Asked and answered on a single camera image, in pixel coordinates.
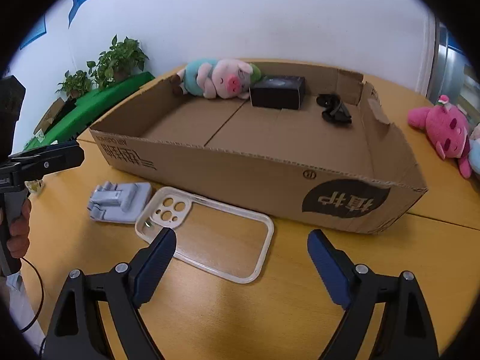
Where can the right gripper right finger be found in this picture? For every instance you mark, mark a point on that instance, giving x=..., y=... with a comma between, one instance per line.
x=406, y=330

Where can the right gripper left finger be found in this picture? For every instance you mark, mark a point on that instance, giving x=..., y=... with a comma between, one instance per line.
x=76, y=330

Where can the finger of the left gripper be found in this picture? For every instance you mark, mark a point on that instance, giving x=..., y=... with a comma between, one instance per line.
x=49, y=159

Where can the grey folding phone stand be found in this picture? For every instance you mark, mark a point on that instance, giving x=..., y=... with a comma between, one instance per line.
x=119, y=203

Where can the white clear phone case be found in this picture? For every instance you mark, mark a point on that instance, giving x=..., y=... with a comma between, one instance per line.
x=221, y=239

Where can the black sunglasses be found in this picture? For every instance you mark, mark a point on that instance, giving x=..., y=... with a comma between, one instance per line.
x=335, y=111

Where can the left human hand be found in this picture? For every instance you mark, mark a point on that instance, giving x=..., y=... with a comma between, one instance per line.
x=19, y=242

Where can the green cloth covered table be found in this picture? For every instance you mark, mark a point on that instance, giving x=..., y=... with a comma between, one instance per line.
x=88, y=109

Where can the small potted green plant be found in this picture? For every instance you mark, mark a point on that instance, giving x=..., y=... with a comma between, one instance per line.
x=75, y=85

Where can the light blue plush toy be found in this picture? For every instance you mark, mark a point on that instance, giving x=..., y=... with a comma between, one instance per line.
x=474, y=153

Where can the pig plush teal shirt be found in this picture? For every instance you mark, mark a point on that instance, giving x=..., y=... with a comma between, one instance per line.
x=212, y=78

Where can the pink plush toy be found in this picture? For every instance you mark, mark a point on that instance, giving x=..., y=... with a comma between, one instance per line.
x=447, y=130

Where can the large cardboard box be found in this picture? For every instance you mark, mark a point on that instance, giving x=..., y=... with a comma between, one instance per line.
x=357, y=178

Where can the black product box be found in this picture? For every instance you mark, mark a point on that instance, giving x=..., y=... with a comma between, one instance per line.
x=278, y=92

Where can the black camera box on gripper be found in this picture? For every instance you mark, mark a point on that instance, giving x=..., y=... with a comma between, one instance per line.
x=12, y=94

